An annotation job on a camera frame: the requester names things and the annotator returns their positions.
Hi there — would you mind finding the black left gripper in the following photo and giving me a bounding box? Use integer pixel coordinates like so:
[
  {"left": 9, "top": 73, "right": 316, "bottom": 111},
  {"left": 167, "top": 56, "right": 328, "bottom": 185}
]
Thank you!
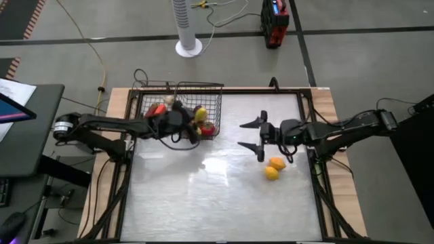
[{"left": 161, "top": 100, "right": 201, "bottom": 144}]

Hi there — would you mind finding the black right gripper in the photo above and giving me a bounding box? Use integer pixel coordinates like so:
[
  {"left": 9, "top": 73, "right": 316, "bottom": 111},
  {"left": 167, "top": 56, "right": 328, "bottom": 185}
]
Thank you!
[{"left": 237, "top": 110, "right": 284, "bottom": 162}]

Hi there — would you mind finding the dark red chili pepper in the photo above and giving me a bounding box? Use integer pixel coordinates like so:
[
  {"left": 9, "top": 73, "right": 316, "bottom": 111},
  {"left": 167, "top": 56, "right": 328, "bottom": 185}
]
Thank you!
[{"left": 144, "top": 103, "right": 159, "bottom": 119}]

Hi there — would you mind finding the red tomato green stem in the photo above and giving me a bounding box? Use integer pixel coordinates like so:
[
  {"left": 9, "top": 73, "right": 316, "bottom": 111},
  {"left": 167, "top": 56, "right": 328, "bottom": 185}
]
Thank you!
[{"left": 200, "top": 122, "right": 216, "bottom": 136}]

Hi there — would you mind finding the white tower fan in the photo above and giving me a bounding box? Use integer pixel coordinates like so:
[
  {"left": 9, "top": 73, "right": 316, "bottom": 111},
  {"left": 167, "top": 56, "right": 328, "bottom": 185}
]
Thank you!
[{"left": 171, "top": 0, "right": 203, "bottom": 58}]

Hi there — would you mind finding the red black tool box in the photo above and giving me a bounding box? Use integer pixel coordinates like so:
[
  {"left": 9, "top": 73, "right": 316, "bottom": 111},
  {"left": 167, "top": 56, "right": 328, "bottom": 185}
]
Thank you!
[{"left": 260, "top": 0, "right": 290, "bottom": 49}]

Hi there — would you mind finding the dark grey desk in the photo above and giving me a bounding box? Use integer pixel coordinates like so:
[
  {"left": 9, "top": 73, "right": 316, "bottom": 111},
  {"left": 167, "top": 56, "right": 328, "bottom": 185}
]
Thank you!
[{"left": 0, "top": 83, "right": 92, "bottom": 244}]

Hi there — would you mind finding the white paper sheet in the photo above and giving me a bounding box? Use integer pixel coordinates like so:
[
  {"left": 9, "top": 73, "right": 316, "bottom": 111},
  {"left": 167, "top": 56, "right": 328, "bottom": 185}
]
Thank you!
[{"left": 0, "top": 77, "right": 37, "bottom": 142}]

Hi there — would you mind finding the tablet with blue screen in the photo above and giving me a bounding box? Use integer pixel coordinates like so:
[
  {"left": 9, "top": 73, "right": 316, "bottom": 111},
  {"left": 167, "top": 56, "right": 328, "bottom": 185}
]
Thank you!
[{"left": 0, "top": 91, "right": 37, "bottom": 125}]

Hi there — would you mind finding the large black box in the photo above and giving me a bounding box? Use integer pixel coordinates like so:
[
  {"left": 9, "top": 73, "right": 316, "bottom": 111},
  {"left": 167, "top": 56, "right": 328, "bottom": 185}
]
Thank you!
[{"left": 386, "top": 93, "right": 434, "bottom": 230}]

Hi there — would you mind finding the black mat orange striped edge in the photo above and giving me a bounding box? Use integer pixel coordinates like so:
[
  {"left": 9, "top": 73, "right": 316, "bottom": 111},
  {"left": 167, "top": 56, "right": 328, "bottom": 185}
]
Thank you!
[
  {"left": 0, "top": 56, "right": 22, "bottom": 81},
  {"left": 0, "top": 0, "right": 47, "bottom": 41}
]

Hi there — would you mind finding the black keyboard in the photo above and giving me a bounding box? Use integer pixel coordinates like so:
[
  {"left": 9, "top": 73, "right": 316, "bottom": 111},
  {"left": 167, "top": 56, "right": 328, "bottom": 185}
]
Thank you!
[{"left": 0, "top": 179, "right": 11, "bottom": 208}]

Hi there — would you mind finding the black computer mouse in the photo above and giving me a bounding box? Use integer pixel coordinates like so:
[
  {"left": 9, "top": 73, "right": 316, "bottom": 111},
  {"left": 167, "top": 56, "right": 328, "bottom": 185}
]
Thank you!
[{"left": 0, "top": 211, "right": 27, "bottom": 243}]

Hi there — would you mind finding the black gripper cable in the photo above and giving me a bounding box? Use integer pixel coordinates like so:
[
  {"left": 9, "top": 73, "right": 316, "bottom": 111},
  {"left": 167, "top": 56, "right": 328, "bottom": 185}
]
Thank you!
[{"left": 156, "top": 132, "right": 201, "bottom": 152}]

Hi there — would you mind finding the black wire basket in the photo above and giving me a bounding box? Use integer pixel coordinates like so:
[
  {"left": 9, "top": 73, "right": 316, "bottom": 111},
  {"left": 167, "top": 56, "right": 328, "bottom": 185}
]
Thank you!
[
  {"left": 137, "top": 93, "right": 176, "bottom": 139},
  {"left": 172, "top": 81, "right": 224, "bottom": 141}
]

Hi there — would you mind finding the black metal table frame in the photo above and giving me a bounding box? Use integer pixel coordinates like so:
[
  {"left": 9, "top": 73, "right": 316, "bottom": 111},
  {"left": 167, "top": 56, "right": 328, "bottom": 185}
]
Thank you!
[{"left": 76, "top": 86, "right": 369, "bottom": 244}]

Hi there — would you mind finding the black looped cable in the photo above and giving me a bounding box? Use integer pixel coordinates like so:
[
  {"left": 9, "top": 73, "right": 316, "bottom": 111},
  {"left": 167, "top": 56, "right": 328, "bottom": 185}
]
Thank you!
[{"left": 131, "top": 68, "right": 176, "bottom": 89}]

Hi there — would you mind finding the yellow floor cable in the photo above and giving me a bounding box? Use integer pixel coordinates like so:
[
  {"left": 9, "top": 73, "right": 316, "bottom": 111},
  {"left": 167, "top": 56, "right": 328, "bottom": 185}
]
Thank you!
[{"left": 56, "top": 0, "right": 108, "bottom": 116}]

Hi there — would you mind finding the white floor cable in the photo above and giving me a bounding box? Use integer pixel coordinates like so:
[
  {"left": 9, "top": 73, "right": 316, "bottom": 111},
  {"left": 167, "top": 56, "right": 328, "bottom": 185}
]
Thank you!
[{"left": 199, "top": 0, "right": 250, "bottom": 55}]

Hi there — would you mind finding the thin black cable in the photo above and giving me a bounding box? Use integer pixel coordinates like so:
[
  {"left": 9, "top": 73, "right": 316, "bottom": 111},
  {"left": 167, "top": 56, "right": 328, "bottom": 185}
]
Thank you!
[{"left": 375, "top": 97, "right": 418, "bottom": 116}]

